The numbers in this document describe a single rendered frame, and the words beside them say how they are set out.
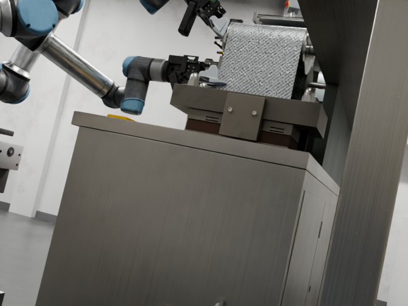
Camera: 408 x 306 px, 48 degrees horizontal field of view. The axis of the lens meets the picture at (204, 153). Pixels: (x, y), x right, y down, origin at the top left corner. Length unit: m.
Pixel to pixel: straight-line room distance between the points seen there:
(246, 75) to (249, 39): 0.11
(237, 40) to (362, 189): 1.00
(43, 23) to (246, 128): 0.63
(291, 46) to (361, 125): 0.89
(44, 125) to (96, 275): 4.63
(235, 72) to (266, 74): 0.10
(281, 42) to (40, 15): 0.69
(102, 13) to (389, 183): 5.59
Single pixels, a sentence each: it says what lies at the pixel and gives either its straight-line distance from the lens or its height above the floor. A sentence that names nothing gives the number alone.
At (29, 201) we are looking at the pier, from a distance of 5.80.
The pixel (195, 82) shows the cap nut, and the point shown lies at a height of 1.04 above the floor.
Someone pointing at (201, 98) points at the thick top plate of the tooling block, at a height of 1.00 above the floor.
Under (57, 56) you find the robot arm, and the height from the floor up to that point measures 1.07.
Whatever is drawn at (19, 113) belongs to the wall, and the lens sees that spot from 6.16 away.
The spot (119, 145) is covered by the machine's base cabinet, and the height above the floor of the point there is 0.83.
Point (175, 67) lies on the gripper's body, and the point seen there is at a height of 1.13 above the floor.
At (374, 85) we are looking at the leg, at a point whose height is 0.93.
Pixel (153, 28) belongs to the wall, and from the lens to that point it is 5.67.
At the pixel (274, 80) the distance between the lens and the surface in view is 1.41.
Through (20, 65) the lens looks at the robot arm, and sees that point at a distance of 1.91.
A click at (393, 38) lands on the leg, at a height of 0.98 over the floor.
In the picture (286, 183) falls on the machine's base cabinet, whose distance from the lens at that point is 1.08.
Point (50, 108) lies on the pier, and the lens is 5.81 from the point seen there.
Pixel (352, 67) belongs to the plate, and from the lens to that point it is 1.22.
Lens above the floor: 0.77
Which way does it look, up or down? 4 degrees up
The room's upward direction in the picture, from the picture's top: 13 degrees clockwise
